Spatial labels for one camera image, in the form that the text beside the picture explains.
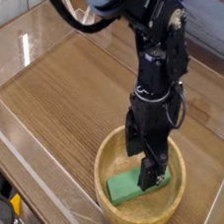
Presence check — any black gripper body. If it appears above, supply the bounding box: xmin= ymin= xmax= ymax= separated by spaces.
xmin=118 ymin=83 xmax=189 ymax=180

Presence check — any clear acrylic corner bracket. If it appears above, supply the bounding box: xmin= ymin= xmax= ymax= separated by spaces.
xmin=62 ymin=0 xmax=96 ymax=26

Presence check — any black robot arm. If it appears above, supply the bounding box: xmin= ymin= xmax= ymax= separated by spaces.
xmin=87 ymin=0 xmax=190 ymax=189

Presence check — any clear acrylic front wall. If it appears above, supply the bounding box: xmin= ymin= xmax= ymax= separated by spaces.
xmin=0 ymin=99 xmax=111 ymax=224

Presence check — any yellow black device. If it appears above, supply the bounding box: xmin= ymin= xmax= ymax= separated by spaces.
xmin=0 ymin=191 xmax=30 ymax=224

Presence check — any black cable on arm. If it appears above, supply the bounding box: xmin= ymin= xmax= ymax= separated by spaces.
xmin=28 ymin=0 xmax=118 ymax=37

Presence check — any green rectangular block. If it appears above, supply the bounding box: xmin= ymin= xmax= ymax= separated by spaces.
xmin=106 ymin=167 xmax=171 ymax=206

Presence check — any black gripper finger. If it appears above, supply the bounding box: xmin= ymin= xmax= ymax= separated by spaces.
xmin=138 ymin=157 xmax=167 ymax=191
xmin=125 ymin=109 xmax=144 ymax=157

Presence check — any brown wooden bowl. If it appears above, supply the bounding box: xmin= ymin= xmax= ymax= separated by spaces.
xmin=94 ymin=126 xmax=187 ymax=224

